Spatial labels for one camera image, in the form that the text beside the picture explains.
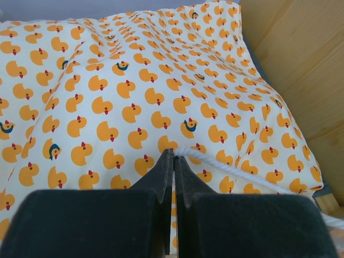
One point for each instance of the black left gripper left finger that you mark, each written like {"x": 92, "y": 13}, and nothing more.
{"x": 96, "y": 223}

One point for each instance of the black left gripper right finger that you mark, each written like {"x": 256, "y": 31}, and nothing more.
{"x": 211, "y": 224}

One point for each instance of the duck print bed cover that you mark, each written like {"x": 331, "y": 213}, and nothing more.
{"x": 92, "y": 104}

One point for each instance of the wooden pet bed frame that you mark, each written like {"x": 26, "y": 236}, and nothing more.
{"x": 299, "y": 45}

